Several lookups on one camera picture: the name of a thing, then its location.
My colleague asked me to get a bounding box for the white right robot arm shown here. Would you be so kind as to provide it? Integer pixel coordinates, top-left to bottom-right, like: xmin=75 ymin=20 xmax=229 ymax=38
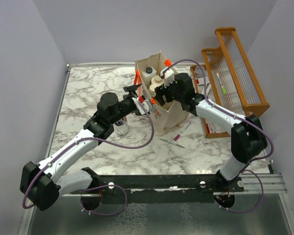
xmin=155 ymin=73 xmax=268 ymax=191

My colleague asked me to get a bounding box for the silver pen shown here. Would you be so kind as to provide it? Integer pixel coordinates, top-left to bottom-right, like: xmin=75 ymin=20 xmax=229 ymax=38
xmin=159 ymin=138 xmax=184 ymax=148

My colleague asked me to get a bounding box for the green bottle white cap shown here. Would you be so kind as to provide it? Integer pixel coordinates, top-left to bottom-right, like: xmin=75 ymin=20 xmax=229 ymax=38
xmin=148 ymin=84 xmax=158 ymax=97

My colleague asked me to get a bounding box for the small white box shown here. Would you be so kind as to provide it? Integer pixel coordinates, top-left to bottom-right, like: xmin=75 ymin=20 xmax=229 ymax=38
xmin=196 ymin=77 xmax=211 ymax=94

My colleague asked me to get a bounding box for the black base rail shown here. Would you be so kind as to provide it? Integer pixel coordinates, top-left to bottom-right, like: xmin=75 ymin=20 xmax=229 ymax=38
xmin=83 ymin=172 xmax=244 ymax=204

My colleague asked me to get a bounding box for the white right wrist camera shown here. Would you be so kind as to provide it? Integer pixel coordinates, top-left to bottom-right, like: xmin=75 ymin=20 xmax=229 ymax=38
xmin=159 ymin=68 xmax=175 ymax=87

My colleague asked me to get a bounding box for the silver chrome bottle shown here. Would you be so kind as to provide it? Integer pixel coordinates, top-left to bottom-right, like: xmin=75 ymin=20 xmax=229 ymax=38
xmin=114 ymin=117 xmax=129 ymax=136

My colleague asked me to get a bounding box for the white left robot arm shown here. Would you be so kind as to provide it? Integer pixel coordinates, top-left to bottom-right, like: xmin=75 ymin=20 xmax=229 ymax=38
xmin=20 ymin=85 xmax=149 ymax=211

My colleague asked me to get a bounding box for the wooden rack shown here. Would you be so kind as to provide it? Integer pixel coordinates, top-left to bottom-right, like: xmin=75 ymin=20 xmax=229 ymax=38
xmin=201 ymin=27 xmax=270 ymax=117

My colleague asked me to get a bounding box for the cream floral canvas bag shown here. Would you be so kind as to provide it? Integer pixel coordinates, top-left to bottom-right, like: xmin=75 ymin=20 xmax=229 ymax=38
xmin=135 ymin=52 xmax=189 ymax=136

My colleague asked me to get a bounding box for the beige bottle beige cap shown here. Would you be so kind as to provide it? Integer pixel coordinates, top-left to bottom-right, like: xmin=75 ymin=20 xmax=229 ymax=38
xmin=151 ymin=75 xmax=164 ymax=86

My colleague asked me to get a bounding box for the green marker pen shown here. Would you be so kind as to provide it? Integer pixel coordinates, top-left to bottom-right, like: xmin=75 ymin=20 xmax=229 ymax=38
xmin=216 ymin=72 xmax=227 ymax=94

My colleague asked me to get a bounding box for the pink white pen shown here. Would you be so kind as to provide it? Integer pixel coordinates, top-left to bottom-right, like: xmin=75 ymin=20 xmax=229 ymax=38
xmin=173 ymin=122 xmax=191 ymax=141

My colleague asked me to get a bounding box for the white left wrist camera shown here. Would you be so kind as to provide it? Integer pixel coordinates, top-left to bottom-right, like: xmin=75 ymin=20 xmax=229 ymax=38
xmin=132 ymin=96 xmax=153 ymax=115

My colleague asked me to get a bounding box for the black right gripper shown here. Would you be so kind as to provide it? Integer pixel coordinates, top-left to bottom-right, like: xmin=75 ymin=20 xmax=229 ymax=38
xmin=154 ymin=77 xmax=184 ymax=106

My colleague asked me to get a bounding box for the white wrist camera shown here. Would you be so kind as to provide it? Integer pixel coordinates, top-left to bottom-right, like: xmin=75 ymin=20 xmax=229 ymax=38
xmin=159 ymin=68 xmax=175 ymax=87
xmin=132 ymin=96 xmax=153 ymax=115

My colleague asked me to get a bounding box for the white square bottle dark cap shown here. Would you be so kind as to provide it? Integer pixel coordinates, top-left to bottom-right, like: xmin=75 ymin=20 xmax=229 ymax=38
xmin=141 ymin=67 xmax=157 ymax=84

